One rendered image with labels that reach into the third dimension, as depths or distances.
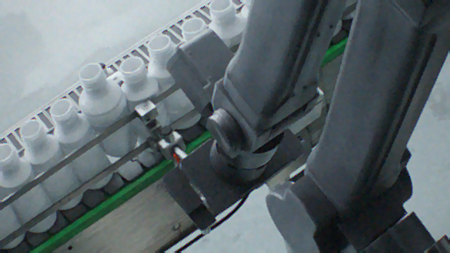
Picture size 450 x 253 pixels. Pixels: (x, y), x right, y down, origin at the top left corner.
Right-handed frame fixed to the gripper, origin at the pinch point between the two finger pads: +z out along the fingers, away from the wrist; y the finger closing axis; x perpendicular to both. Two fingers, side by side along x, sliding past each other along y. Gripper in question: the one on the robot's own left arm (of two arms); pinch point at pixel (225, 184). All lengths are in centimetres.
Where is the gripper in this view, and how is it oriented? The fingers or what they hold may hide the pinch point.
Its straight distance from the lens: 106.3
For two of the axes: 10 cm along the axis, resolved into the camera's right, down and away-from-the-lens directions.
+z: -1.4, 3.4, 9.3
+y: -7.7, 5.6, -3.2
